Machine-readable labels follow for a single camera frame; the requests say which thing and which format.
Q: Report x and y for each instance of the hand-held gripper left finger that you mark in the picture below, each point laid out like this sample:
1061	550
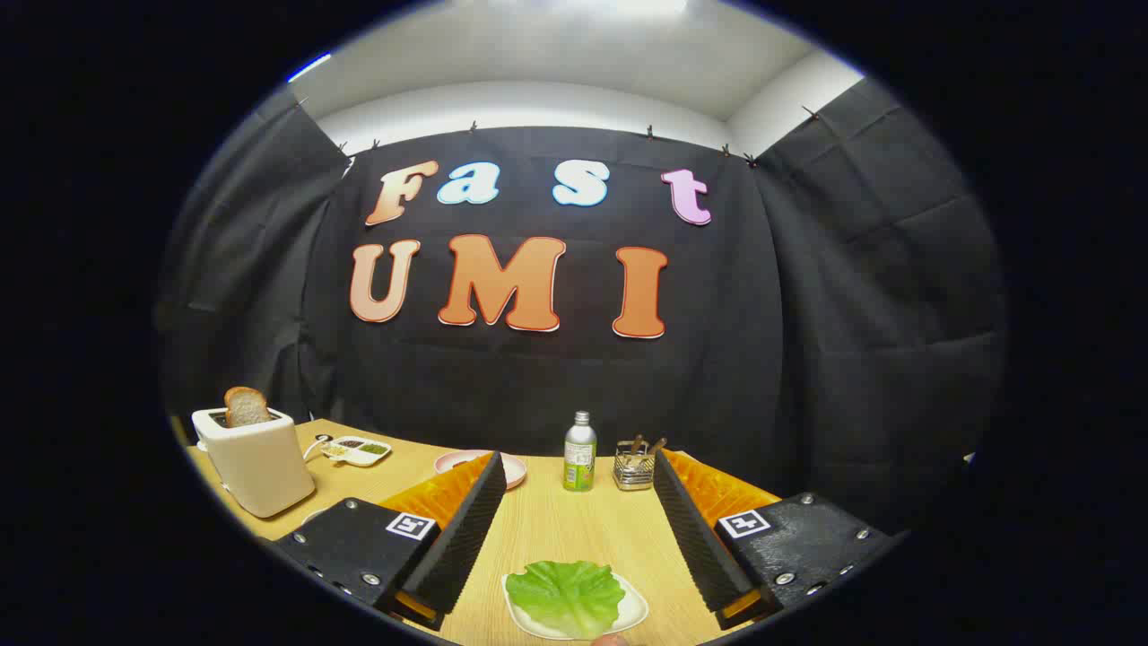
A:
462	538

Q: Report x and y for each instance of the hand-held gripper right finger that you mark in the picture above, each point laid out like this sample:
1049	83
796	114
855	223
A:
695	538

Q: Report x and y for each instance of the green lettuce leaf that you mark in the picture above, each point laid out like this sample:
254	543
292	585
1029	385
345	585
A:
565	597

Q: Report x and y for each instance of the brown-crust bread slice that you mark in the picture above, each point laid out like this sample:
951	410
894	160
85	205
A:
245	406

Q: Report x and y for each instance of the pink plate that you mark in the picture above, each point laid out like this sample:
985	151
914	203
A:
513	471

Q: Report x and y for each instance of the white square plate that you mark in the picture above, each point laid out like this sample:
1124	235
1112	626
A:
633	612

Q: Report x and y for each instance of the white divided bean dish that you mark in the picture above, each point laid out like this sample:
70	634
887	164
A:
359	451

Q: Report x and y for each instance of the green-label metal bottle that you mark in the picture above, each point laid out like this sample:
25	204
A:
579	453

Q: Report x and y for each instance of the black backdrop cloth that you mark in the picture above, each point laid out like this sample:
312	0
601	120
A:
717	377

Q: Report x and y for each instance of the white toaster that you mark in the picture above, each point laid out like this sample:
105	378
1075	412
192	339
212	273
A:
260	467

